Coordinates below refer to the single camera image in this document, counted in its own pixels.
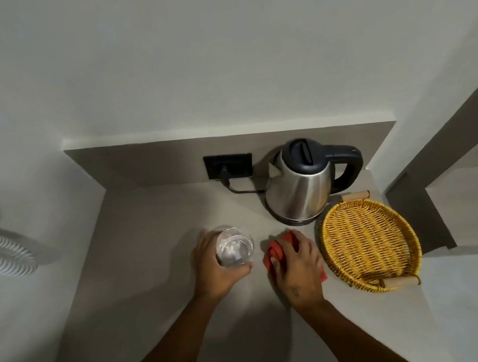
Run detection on person's left hand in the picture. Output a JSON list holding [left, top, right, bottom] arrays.
[[186, 224, 259, 304]]

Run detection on person's right hand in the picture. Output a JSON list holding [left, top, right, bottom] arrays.
[[266, 226, 329, 314]]

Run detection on red cloth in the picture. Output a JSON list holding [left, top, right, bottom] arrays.
[[259, 226, 329, 291]]

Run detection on clear drinking glass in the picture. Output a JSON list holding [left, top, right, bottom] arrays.
[[212, 222, 258, 271]]

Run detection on person's left forearm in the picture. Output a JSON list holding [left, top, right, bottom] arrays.
[[82, 290, 225, 362]]

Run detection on person's right forearm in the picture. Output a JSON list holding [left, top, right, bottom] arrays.
[[291, 287, 421, 362]]

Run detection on grey countertop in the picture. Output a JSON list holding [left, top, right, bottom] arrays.
[[10, 102, 459, 362]]

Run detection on yellow wicker basket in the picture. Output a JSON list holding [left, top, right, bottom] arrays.
[[314, 183, 427, 301]]

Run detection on stainless steel electric kettle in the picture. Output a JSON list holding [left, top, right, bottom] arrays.
[[257, 129, 371, 231]]

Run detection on black power cable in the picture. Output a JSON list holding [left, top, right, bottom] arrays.
[[218, 161, 267, 199]]

